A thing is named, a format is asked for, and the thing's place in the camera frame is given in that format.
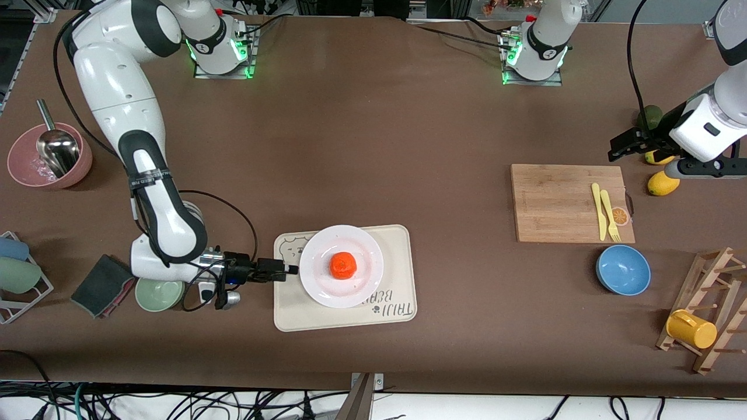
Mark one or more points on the orange fruit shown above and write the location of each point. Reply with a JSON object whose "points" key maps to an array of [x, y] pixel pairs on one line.
{"points": [[343, 265]]}

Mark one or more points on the white round plate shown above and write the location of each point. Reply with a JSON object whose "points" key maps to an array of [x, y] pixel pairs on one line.
{"points": [[362, 251]]}

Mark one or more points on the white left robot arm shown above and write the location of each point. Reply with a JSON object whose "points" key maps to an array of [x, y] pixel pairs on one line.
{"points": [[548, 35]]}

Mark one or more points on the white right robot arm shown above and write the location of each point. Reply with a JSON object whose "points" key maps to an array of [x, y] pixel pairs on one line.
{"points": [[117, 87]]}

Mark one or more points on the yellow lemon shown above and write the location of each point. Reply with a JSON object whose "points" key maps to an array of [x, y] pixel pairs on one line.
{"points": [[662, 184], [656, 158]]}

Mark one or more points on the dark green lime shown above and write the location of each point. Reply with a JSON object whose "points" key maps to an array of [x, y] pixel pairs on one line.
{"points": [[653, 115]]}

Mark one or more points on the pale green bowl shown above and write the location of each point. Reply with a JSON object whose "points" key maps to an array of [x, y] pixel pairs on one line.
{"points": [[157, 296]]}

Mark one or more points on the orange slice piece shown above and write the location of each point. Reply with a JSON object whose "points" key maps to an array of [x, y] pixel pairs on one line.
{"points": [[621, 217]]}

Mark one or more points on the yellow plastic fork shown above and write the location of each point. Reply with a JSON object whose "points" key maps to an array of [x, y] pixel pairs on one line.
{"points": [[610, 216]]}

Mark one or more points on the yellow plastic knife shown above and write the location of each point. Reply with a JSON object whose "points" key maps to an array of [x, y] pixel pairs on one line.
{"points": [[599, 213]]}

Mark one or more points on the wooden cutting board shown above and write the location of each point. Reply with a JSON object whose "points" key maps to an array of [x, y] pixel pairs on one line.
{"points": [[554, 198]]}

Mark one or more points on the dark grey folded cloth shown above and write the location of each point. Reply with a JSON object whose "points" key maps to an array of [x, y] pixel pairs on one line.
{"points": [[102, 286]]}

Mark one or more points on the blue bowl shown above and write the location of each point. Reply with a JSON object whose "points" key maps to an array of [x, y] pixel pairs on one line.
{"points": [[623, 270]]}

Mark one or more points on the cream bear print tray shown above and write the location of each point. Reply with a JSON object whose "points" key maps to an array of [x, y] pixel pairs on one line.
{"points": [[397, 251]]}

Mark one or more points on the pink bowl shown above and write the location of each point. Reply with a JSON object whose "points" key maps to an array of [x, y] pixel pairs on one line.
{"points": [[79, 169]]}

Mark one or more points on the yellow mug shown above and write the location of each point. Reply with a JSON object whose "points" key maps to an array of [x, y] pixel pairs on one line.
{"points": [[694, 331]]}

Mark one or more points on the metal ladle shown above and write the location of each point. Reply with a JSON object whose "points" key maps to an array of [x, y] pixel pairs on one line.
{"points": [[58, 151]]}

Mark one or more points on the pale green cup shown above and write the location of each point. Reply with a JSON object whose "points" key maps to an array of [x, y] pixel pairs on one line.
{"points": [[17, 275]]}

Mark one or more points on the pale blue cup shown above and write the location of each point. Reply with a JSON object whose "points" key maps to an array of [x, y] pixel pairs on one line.
{"points": [[13, 249]]}

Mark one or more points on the wooden peg rack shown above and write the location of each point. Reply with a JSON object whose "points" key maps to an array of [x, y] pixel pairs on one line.
{"points": [[704, 361]]}

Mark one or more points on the metal camera mount arm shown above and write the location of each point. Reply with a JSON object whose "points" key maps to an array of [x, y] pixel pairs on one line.
{"points": [[359, 402]]}

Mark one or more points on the aluminium frame corner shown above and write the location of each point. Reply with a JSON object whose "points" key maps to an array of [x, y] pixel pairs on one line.
{"points": [[45, 11]]}

